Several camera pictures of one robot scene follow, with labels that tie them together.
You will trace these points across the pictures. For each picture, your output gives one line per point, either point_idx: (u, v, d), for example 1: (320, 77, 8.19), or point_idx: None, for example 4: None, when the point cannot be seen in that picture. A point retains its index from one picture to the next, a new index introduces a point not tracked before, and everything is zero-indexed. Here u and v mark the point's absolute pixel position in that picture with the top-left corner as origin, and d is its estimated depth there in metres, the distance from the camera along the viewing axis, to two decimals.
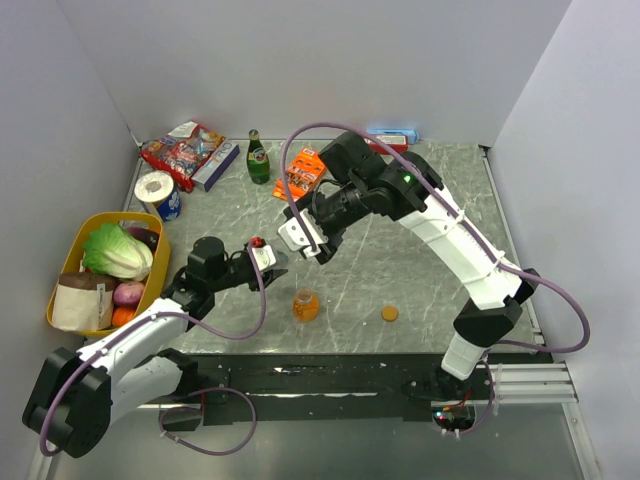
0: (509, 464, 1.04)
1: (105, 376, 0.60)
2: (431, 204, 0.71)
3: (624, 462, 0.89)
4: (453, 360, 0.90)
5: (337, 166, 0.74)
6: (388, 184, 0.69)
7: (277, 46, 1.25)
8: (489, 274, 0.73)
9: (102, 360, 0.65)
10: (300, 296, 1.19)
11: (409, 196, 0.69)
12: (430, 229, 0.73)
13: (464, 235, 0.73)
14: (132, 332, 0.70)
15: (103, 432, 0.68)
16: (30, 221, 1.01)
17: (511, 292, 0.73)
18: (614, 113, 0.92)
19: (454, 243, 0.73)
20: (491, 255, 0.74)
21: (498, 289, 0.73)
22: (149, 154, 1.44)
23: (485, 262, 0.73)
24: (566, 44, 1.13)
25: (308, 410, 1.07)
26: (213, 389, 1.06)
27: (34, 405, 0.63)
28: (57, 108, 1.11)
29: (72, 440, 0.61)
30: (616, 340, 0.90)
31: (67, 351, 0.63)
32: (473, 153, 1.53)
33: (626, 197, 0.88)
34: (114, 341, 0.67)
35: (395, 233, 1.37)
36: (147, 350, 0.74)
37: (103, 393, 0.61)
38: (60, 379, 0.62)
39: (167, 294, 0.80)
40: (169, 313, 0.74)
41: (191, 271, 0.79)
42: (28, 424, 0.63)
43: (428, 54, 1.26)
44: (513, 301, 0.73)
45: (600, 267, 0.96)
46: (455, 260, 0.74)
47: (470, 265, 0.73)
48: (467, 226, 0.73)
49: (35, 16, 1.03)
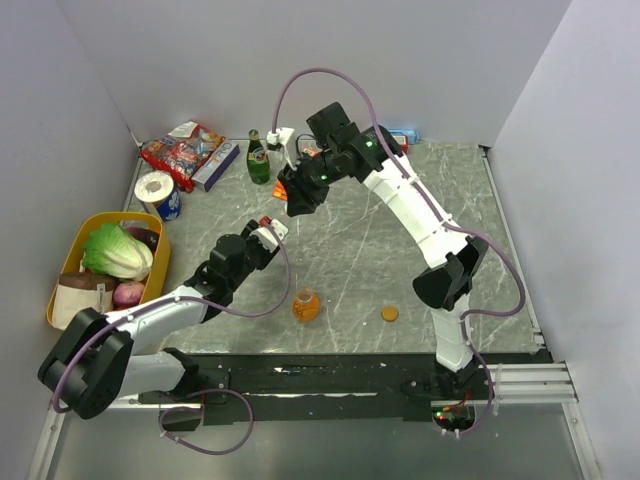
0: (509, 465, 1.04)
1: (127, 339, 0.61)
2: (389, 167, 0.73)
3: (624, 462, 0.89)
4: (446, 350, 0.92)
5: (316, 133, 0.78)
6: (353, 147, 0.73)
7: (277, 46, 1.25)
8: (434, 233, 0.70)
9: (126, 326, 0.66)
10: (300, 296, 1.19)
11: (369, 159, 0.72)
12: (384, 189, 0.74)
13: (415, 195, 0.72)
14: (157, 306, 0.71)
15: (110, 404, 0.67)
16: (30, 222, 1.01)
17: (455, 250, 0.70)
18: (614, 112, 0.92)
19: (404, 202, 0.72)
20: (437, 214, 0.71)
21: (441, 246, 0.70)
22: (149, 154, 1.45)
23: (430, 219, 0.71)
24: (566, 44, 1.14)
25: (309, 410, 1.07)
26: (212, 389, 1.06)
27: (53, 360, 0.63)
28: (57, 109, 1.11)
29: (85, 400, 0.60)
30: (615, 340, 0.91)
31: (95, 312, 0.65)
32: (473, 153, 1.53)
33: (627, 196, 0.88)
34: (140, 310, 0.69)
35: (394, 233, 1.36)
36: (164, 329, 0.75)
37: (122, 357, 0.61)
38: (83, 338, 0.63)
39: (189, 284, 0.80)
40: (192, 299, 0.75)
41: (213, 267, 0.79)
42: (42, 379, 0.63)
43: (428, 54, 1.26)
44: (456, 259, 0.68)
45: (599, 268, 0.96)
46: (406, 219, 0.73)
47: (417, 224, 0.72)
48: (420, 188, 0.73)
49: (36, 17, 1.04)
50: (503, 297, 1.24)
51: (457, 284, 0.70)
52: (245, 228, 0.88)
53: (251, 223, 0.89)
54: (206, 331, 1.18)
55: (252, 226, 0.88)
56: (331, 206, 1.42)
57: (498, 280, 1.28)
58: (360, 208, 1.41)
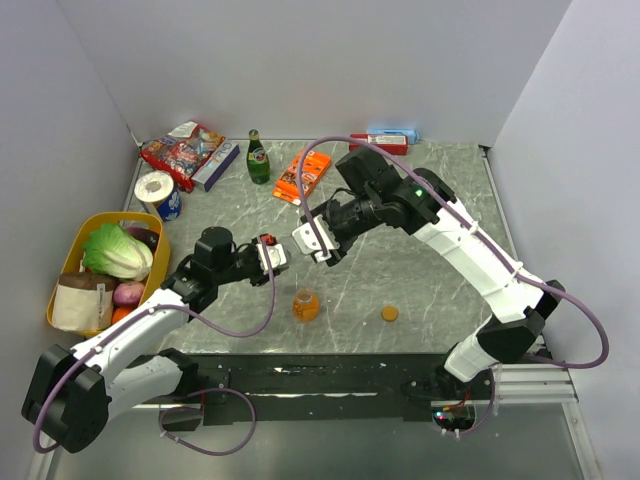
0: (509, 464, 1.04)
1: (98, 376, 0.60)
2: (446, 217, 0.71)
3: (625, 462, 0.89)
4: (458, 363, 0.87)
5: (353, 177, 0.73)
6: (401, 199, 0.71)
7: (277, 46, 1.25)
8: (507, 286, 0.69)
9: (96, 358, 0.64)
10: (300, 297, 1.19)
11: (421, 208, 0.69)
12: (443, 241, 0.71)
13: (479, 246, 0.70)
14: (130, 326, 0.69)
15: (102, 426, 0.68)
16: (30, 222, 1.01)
17: (533, 303, 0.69)
18: (614, 112, 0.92)
19: (468, 254, 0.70)
20: (508, 265, 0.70)
21: (518, 300, 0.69)
22: (149, 154, 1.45)
23: (502, 272, 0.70)
24: (565, 45, 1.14)
25: (309, 410, 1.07)
26: (212, 389, 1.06)
27: (31, 401, 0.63)
28: (57, 109, 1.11)
29: (69, 436, 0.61)
30: (615, 341, 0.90)
31: (60, 349, 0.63)
32: (473, 153, 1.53)
33: (628, 197, 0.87)
34: (109, 338, 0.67)
35: (395, 233, 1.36)
36: (146, 343, 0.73)
37: (96, 392, 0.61)
38: (54, 378, 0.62)
39: (167, 284, 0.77)
40: (169, 306, 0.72)
41: (197, 260, 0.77)
42: (28, 417, 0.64)
43: (428, 54, 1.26)
44: (535, 313, 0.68)
45: (599, 267, 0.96)
46: (472, 271, 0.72)
47: (487, 277, 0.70)
48: (482, 237, 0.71)
49: (36, 18, 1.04)
50: None
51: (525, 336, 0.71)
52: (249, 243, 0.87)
53: (256, 238, 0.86)
54: (206, 331, 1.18)
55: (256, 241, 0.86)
56: None
57: None
58: None
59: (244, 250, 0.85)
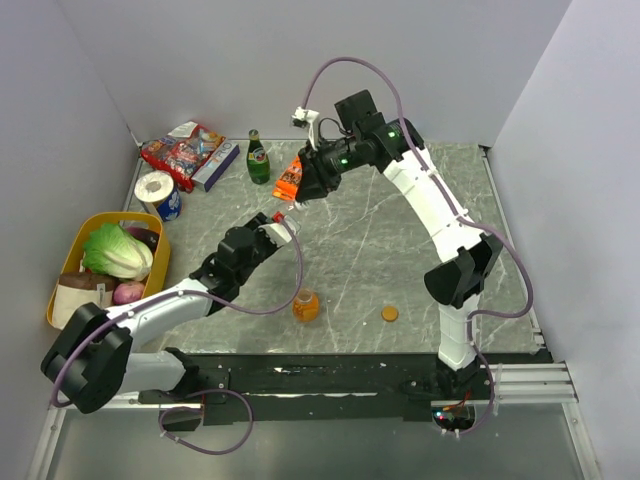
0: (509, 464, 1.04)
1: (127, 337, 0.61)
2: (409, 158, 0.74)
3: (625, 463, 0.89)
4: (447, 348, 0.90)
5: (341, 119, 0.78)
6: (375, 137, 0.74)
7: (277, 46, 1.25)
8: (448, 227, 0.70)
9: (126, 322, 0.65)
10: (300, 297, 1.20)
11: (390, 147, 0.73)
12: (402, 180, 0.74)
13: (432, 188, 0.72)
14: (160, 301, 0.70)
15: (109, 396, 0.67)
16: (30, 221, 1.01)
17: (467, 246, 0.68)
18: (613, 113, 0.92)
19: (421, 195, 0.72)
20: (453, 208, 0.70)
21: (453, 241, 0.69)
22: (149, 154, 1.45)
23: (444, 213, 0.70)
24: (565, 46, 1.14)
25: (308, 410, 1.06)
26: (212, 389, 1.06)
27: (53, 355, 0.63)
28: (57, 109, 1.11)
29: (84, 396, 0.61)
30: (615, 340, 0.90)
31: (96, 307, 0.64)
32: (473, 153, 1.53)
33: (628, 196, 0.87)
34: (140, 306, 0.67)
35: (395, 233, 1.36)
36: (169, 323, 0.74)
37: (121, 355, 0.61)
38: (83, 334, 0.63)
39: (195, 277, 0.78)
40: (196, 292, 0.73)
41: (222, 260, 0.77)
42: (45, 372, 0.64)
43: (427, 55, 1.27)
44: (466, 252, 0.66)
45: (599, 267, 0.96)
46: (422, 213, 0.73)
47: (431, 217, 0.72)
48: (438, 182, 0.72)
49: (36, 18, 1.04)
50: (503, 298, 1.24)
51: (467, 281, 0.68)
52: (254, 221, 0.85)
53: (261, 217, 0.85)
54: (206, 331, 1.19)
55: (260, 219, 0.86)
56: (331, 206, 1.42)
57: (498, 280, 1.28)
58: (361, 208, 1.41)
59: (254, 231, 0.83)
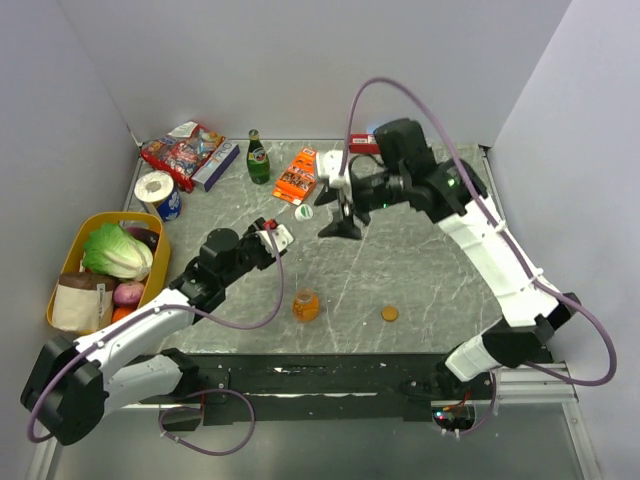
0: (509, 464, 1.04)
1: (97, 372, 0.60)
2: (473, 210, 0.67)
3: (625, 463, 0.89)
4: (460, 362, 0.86)
5: (384, 150, 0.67)
6: (431, 186, 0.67)
7: (278, 47, 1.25)
8: (522, 291, 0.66)
9: (97, 354, 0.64)
10: (300, 297, 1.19)
11: (450, 198, 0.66)
12: (466, 234, 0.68)
13: (501, 246, 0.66)
14: (134, 324, 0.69)
15: (97, 420, 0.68)
16: (30, 221, 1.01)
17: (545, 312, 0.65)
18: (613, 113, 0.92)
19: (489, 253, 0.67)
20: (528, 270, 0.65)
21: (531, 306, 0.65)
22: (149, 154, 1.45)
23: (517, 276, 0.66)
24: (565, 46, 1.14)
25: (308, 410, 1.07)
26: (212, 389, 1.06)
27: (30, 390, 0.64)
28: (57, 109, 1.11)
29: (64, 428, 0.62)
30: (615, 341, 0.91)
31: (64, 341, 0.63)
32: (473, 153, 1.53)
33: (628, 196, 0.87)
34: (111, 335, 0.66)
35: (395, 233, 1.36)
36: (149, 341, 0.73)
37: (94, 387, 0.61)
38: (54, 368, 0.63)
39: (176, 285, 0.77)
40: (174, 307, 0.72)
41: (204, 263, 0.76)
42: (26, 405, 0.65)
43: (427, 55, 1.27)
44: (545, 322, 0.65)
45: (599, 268, 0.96)
46: (488, 270, 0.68)
47: (502, 277, 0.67)
48: (508, 239, 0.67)
49: (36, 18, 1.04)
50: None
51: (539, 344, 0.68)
52: (252, 227, 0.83)
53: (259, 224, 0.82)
54: (206, 331, 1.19)
55: (258, 225, 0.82)
56: None
57: None
58: None
59: (247, 237, 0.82)
